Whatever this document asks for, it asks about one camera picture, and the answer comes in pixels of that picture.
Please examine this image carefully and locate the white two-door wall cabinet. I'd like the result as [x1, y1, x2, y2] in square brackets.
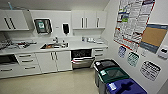
[0, 9, 31, 33]

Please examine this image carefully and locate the black wall soap dispenser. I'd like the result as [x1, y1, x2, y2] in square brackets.
[61, 22, 71, 36]

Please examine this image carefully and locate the notice poster board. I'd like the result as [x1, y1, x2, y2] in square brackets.
[112, 0, 156, 53]

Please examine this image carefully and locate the small blue bottle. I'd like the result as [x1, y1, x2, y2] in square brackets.
[81, 36, 86, 43]

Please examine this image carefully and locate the white three-door wall cabinet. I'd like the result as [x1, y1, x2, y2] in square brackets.
[70, 9, 108, 31]

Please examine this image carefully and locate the white sink base cabinet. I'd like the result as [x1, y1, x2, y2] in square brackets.
[35, 50, 73, 75]

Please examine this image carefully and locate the brown cork board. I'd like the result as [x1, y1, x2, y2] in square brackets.
[139, 22, 168, 55]

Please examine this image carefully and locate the stainless steel dishwasher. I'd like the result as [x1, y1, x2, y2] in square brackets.
[70, 48, 96, 70]

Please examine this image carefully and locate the grey bin black lid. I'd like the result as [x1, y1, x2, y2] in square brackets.
[92, 59, 118, 88]

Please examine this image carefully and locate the steel kitchen sink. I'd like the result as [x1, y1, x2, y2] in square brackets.
[40, 41, 70, 51]

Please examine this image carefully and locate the white wide drawer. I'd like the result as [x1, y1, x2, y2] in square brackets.
[0, 64, 23, 80]

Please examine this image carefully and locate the white wall box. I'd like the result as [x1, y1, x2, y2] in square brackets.
[156, 44, 168, 61]

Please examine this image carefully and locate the small pale blue item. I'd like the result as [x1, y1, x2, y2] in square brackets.
[7, 1, 14, 11]

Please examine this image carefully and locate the grey bin green lid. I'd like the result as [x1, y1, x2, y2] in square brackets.
[99, 66, 131, 94]

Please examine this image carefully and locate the steel paper towel dispenser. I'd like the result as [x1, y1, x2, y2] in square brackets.
[33, 18, 54, 36]

